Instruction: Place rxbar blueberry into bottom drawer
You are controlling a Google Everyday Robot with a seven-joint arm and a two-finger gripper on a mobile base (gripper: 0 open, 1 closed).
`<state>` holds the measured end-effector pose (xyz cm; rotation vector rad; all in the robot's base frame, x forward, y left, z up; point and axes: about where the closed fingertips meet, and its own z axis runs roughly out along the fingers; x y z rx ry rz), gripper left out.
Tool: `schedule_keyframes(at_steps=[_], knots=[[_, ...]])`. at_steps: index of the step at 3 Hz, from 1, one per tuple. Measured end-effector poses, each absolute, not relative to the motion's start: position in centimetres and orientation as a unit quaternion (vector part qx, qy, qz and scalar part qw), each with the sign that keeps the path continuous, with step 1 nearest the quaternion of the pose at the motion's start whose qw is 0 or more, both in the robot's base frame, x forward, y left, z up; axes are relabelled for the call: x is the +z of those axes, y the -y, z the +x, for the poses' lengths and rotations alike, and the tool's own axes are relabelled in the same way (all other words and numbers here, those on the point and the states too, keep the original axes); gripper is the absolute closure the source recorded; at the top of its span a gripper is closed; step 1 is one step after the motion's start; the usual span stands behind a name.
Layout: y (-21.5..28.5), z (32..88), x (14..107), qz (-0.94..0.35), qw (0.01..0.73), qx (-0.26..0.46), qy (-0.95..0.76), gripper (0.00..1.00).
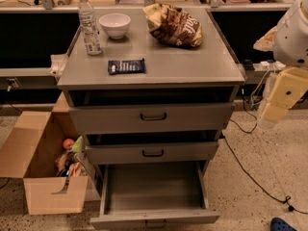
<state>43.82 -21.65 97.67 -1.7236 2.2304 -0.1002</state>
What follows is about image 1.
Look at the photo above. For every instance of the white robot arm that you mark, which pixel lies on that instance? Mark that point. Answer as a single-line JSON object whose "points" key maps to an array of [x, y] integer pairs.
{"points": [[288, 41]]}

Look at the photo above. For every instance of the bottom grey drawer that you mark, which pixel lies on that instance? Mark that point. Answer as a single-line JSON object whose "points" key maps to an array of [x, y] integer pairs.
{"points": [[153, 196]]}

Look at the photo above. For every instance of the white bowl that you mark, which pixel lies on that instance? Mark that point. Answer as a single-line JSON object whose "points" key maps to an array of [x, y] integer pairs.
{"points": [[115, 25]]}

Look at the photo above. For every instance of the blue rxbar wrapper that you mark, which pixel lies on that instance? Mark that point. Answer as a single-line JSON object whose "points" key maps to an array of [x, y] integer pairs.
{"points": [[126, 66]]}

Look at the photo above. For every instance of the blue shoe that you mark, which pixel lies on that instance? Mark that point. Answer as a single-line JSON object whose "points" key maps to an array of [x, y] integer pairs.
{"points": [[279, 224]]}

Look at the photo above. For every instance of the brown chip bag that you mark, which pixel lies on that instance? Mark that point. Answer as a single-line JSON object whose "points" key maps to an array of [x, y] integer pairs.
{"points": [[173, 26]]}

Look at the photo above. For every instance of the clear plastic water bottle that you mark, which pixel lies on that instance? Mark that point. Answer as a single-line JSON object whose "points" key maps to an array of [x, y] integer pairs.
{"points": [[89, 27]]}

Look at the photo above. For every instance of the orange fruit in box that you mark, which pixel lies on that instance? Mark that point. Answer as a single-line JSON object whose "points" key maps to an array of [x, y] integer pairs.
{"points": [[68, 143]]}

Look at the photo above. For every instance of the cardboard box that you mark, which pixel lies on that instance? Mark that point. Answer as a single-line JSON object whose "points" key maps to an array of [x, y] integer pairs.
{"points": [[30, 153]]}

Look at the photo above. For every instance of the middle grey drawer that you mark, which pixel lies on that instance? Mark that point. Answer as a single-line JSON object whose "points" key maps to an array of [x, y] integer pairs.
{"points": [[151, 152]]}

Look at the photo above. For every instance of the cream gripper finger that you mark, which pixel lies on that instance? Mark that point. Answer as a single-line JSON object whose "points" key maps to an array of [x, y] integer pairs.
{"points": [[282, 91], [265, 43]]}

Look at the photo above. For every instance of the grey drawer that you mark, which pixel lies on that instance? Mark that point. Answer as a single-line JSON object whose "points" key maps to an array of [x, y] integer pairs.
{"points": [[153, 196], [150, 118], [151, 152]]}

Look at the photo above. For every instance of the white power strip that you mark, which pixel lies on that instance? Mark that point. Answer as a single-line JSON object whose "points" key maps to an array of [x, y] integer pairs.
{"points": [[270, 65]]}

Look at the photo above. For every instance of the top grey drawer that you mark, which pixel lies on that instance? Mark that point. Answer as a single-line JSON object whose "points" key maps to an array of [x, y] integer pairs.
{"points": [[150, 118]]}

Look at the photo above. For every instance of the grey drawer cabinet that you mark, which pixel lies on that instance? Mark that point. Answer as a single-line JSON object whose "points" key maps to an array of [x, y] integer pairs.
{"points": [[172, 76]]}

